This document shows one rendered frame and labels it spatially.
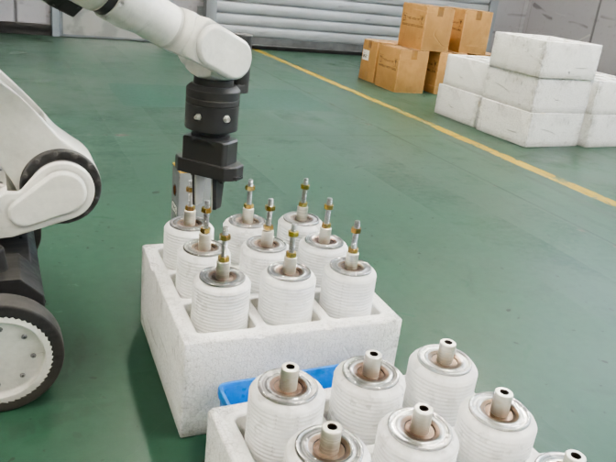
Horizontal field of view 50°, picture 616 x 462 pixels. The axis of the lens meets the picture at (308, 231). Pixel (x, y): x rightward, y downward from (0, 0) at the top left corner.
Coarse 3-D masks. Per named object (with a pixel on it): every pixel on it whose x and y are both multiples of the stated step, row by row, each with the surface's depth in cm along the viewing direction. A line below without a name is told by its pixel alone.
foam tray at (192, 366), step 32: (160, 256) 134; (160, 288) 118; (320, 288) 125; (160, 320) 119; (256, 320) 111; (320, 320) 113; (352, 320) 114; (384, 320) 116; (160, 352) 120; (192, 352) 103; (224, 352) 105; (256, 352) 107; (288, 352) 110; (320, 352) 112; (352, 352) 115; (384, 352) 118; (192, 384) 105; (192, 416) 107
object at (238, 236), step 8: (224, 224) 132; (232, 232) 129; (240, 232) 129; (248, 232) 129; (256, 232) 130; (232, 240) 130; (240, 240) 130; (232, 248) 131; (232, 256) 131; (232, 264) 132
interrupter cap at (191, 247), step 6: (192, 240) 120; (198, 240) 121; (186, 246) 118; (192, 246) 118; (216, 246) 119; (186, 252) 116; (192, 252) 115; (198, 252) 116; (204, 252) 116; (210, 252) 116; (216, 252) 117
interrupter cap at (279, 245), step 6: (252, 240) 123; (258, 240) 124; (276, 240) 125; (282, 240) 125; (252, 246) 121; (258, 246) 122; (276, 246) 123; (282, 246) 123; (264, 252) 120; (270, 252) 120; (276, 252) 120
